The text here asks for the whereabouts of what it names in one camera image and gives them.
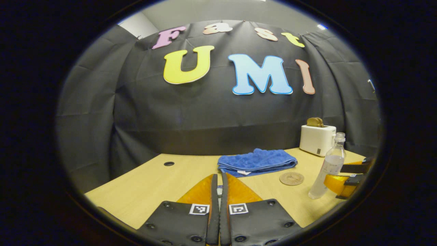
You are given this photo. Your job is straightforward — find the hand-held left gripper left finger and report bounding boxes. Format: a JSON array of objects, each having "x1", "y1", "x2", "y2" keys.
[{"x1": 137, "y1": 174, "x2": 219, "y2": 246}]

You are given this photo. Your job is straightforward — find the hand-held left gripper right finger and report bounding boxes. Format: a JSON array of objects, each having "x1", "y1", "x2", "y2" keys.
[{"x1": 219, "y1": 172, "x2": 302, "y2": 246}]

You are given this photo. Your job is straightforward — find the clear plastic water bottle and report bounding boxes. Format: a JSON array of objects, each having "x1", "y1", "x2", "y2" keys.
[{"x1": 308, "y1": 133, "x2": 347, "y2": 200}]

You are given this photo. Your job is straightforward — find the round brown coaster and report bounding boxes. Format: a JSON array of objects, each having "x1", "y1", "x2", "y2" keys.
[{"x1": 280, "y1": 172, "x2": 305, "y2": 186}]

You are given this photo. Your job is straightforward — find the white toaster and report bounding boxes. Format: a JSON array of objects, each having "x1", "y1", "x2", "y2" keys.
[{"x1": 299, "y1": 125, "x2": 337, "y2": 157}]

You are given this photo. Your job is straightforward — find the blue folded towel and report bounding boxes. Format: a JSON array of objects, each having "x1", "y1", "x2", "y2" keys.
[{"x1": 217, "y1": 148, "x2": 298, "y2": 178}]

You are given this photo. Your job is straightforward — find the black backdrop cloth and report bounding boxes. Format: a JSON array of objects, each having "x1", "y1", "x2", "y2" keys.
[{"x1": 56, "y1": 20, "x2": 381, "y2": 192}]

